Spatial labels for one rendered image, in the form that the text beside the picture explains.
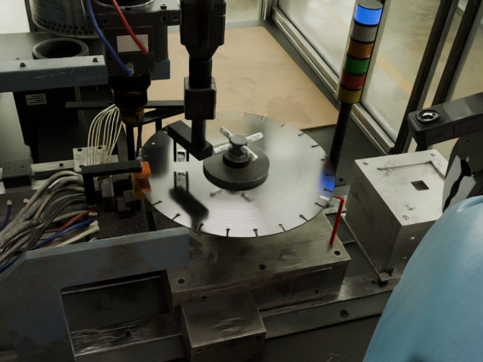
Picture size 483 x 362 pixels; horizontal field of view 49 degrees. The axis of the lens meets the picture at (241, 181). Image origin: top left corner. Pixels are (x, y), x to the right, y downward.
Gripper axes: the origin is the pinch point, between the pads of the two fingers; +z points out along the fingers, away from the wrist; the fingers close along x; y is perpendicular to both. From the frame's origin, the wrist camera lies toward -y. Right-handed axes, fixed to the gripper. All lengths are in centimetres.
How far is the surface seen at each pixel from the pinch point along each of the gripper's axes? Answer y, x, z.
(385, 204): 0.2, 16.2, 11.7
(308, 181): -14.6, 15.4, 8.2
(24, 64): -63, 32, 3
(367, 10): -6.7, 36.1, -14.3
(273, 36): -7, 115, 23
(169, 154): -37.5, 21.4, 10.3
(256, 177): -23.3, 14.8, 8.2
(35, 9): -74, 80, 12
